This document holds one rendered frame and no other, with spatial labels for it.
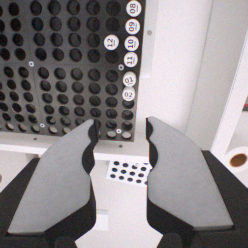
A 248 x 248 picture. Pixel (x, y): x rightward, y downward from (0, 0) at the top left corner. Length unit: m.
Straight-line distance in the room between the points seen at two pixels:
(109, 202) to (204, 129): 0.38
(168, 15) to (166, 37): 0.02
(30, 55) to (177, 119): 0.21
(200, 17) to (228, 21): 0.05
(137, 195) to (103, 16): 0.43
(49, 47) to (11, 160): 0.28
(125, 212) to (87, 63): 0.47
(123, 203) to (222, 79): 0.43
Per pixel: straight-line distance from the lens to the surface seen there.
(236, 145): 0.41
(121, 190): 0.51
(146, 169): 0.40
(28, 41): 0.21
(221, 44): 0.22
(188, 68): 0.26
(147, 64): 0.24
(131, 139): 0.22
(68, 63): 0.20
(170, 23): 0.25
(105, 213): 0.58
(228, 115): 0.20
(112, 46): 0.17
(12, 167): 0.44
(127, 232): 0.68
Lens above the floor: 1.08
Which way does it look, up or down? 59 degrees down
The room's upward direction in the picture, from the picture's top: 173 degrees counter-clockwise
